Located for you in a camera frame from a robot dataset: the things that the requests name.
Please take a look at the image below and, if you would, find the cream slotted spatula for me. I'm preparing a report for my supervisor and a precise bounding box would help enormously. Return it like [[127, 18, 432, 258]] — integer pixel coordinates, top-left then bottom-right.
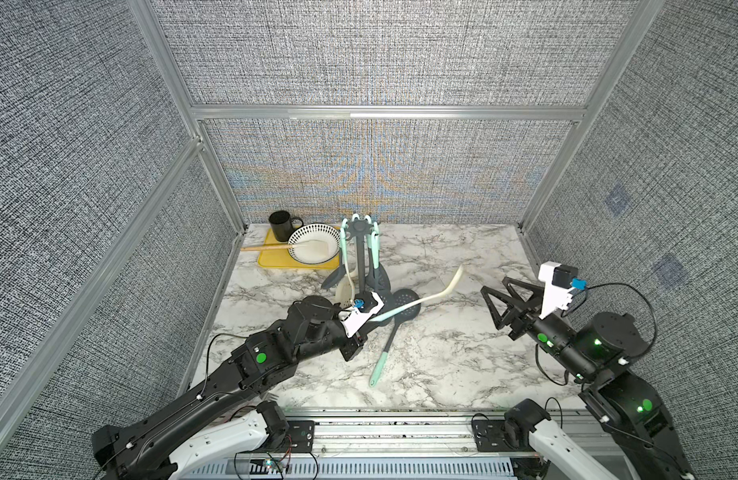
[[368, 264, 465, 323]]

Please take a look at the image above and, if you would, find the cream skimmer mint handle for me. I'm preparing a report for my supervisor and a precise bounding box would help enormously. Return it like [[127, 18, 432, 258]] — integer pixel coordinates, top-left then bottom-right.
[[369, 288, 421, 388]]

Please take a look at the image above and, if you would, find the grey utensil rack stand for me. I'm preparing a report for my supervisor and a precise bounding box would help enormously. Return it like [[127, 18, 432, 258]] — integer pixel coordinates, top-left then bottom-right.
[[340, 213, 393, 314]]

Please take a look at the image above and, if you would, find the grey skimmer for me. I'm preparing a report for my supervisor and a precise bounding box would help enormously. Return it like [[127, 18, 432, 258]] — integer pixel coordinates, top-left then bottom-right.
[[366, 222, 391, 291]]

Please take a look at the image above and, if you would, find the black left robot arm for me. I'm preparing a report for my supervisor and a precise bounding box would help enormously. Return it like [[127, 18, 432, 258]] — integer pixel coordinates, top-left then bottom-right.
[[92, 295, 384, 479]]

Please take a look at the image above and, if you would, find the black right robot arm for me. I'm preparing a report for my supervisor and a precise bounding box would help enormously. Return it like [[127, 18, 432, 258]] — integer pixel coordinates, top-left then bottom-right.
[[480, 277, 696, 479]]

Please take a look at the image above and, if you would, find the white bowl black rim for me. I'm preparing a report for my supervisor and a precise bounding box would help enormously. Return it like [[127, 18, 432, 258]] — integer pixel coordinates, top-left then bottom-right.
[[288, 223, 340, 265]]

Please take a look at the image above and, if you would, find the yellow tray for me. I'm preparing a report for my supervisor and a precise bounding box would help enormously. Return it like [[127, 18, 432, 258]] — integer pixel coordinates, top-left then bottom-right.
[[258, 223, 341, 270]]

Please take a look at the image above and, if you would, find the black mug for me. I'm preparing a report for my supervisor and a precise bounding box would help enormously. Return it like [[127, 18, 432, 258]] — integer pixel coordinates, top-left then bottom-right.
[[268, 210, 305, 243]]

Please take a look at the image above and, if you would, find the wooden handled white spatula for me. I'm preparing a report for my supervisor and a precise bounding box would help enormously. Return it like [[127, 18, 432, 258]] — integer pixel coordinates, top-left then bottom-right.
[[240, 240, 329, 252]]

